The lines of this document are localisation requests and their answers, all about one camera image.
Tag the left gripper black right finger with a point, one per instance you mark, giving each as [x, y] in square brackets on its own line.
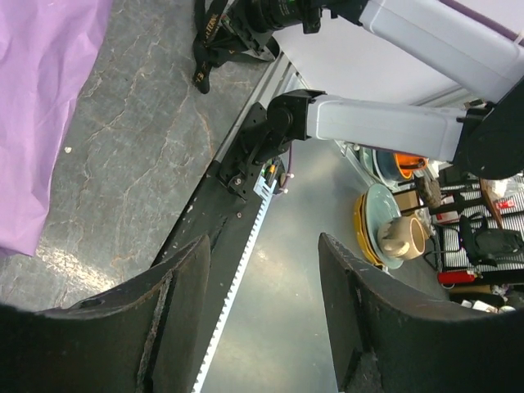
[422, 344]

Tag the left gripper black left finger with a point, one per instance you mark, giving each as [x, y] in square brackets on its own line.
[139, 336]

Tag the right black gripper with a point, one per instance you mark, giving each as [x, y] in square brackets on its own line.
[244, 22]

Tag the black printed ribbon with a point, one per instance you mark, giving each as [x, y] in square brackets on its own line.
[209, 49]

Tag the purple pink wrapping paper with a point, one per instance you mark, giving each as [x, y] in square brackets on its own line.
[48, 50]

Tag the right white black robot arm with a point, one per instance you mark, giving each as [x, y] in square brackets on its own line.
[466, 47]

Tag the red fire extinguisher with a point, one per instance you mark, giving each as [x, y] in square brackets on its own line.
[455, 277]

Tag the beige ceramic mug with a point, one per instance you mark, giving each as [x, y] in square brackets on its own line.
[402, 238]

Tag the stacked yellow teal plates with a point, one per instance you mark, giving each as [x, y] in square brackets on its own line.
[372, 210]

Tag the light blue slotted cable duct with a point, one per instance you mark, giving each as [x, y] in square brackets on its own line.
[265, 191]

